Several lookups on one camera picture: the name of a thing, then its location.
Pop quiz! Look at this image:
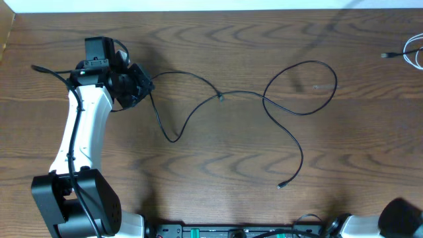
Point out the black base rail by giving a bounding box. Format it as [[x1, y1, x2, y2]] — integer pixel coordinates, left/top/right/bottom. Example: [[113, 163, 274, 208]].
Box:
[[155, 223, 323, 238]]

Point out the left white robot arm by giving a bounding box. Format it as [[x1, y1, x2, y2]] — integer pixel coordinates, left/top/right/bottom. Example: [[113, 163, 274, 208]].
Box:
[[31, 36, 155, 237]]

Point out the white usb cable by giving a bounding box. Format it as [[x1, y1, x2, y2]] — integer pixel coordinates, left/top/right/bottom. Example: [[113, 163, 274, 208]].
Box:
[[403, 32, 423, 71]]

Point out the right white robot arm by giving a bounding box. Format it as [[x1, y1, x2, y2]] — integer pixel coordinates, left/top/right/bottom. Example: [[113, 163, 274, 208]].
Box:
[[321, 198, 422, 238]]

